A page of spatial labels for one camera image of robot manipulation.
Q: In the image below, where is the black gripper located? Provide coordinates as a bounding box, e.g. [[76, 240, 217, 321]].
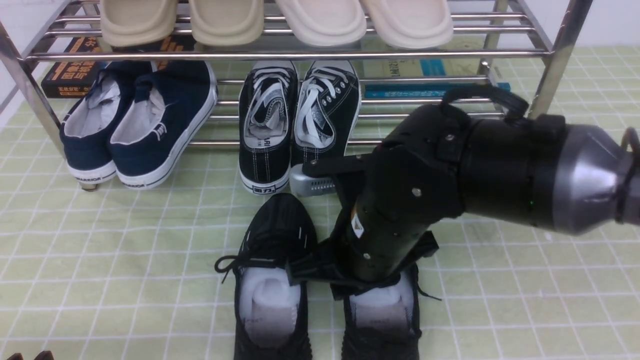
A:
[[289, 105, 472, 282]]

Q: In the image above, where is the black mesh sneaker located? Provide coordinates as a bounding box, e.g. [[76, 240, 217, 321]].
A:
[[214, 193, 318, 360], [287, 231, 442, 360]]

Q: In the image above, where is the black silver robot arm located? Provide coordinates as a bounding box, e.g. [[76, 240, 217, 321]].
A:
[[286, 105, 639, 289]]

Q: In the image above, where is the navy canvas shoe right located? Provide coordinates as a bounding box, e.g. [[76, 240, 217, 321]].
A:
[[107, 60, 218, 191]]

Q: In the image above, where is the navy canvas shoe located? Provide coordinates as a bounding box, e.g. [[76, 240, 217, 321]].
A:
[[107, 60, 218, 191], [59, 60, 154, 185]]

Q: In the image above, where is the navy canvas shoe left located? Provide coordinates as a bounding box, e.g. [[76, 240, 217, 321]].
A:
[[59, 60, 154, 185]]

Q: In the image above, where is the silver metal shoe rack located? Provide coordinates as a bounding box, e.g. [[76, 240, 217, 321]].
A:
[[0, 0, 594, 192]]

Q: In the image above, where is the black canvas sneaker right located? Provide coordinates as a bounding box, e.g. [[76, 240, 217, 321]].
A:
[[290, 60, 362, 167]]

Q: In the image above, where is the black canvas sneaker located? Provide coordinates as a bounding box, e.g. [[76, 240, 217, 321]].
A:
[[238, 60, 299, 195], [290, 60, 362, 167]]

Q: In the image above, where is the black canvas sneaker left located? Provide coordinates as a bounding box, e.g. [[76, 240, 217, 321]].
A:
[[238, 60, 299, 195]]

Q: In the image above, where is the teal beige book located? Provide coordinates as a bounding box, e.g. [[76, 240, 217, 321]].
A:
[[361, 58, 512, 100]]

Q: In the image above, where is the cream slipper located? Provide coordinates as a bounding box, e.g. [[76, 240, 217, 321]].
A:
[[361, 0, 454, 50], [275, 0, 367, 47]]

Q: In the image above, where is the cream slipper far right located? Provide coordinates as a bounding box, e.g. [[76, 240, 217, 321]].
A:
[[361, 0, 454, 50]]

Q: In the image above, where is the tan slipper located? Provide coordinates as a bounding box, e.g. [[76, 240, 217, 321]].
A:
[[189, 0, 265, 47], [99, 0, 179, 47]]

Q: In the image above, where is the tan slipper far left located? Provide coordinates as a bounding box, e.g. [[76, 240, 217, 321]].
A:
[[99, 0, 179, 47]]

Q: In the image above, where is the black orange book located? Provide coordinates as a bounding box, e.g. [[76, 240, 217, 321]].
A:
[[40, 35, 196, 99]]

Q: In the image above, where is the black object bottom left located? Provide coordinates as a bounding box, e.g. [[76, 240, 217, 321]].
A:
[[7, 350, 55, 360]]

